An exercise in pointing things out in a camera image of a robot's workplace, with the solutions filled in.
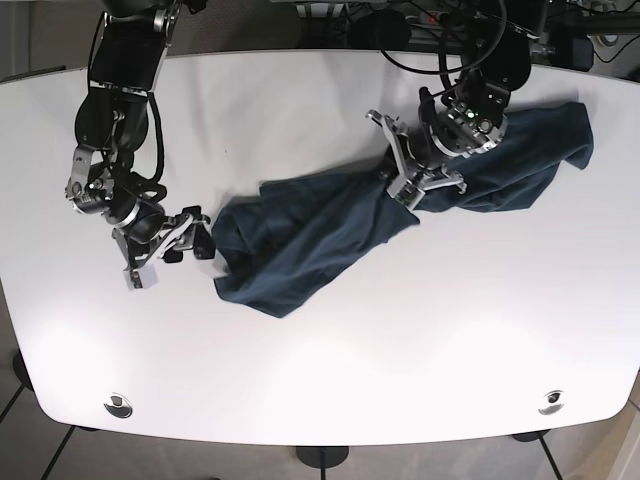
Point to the right chrome table grommet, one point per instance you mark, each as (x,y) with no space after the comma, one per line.
(552,402)

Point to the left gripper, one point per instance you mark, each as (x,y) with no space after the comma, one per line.
(413,167)

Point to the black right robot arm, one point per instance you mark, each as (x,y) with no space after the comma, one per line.
(119,159)

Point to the left chrome table grommet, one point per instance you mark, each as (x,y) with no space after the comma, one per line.
(118,406)

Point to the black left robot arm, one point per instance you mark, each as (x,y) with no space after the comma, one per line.
(466,118)

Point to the dark teal T-shirt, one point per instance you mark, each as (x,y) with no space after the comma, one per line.
(300,234)

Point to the front black table foot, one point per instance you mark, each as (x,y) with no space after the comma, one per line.
(326,456)

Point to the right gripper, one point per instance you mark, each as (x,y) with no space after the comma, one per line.
(148,236)

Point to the chrome table grommet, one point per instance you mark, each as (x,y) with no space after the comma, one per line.
(118,406)
(552,402)

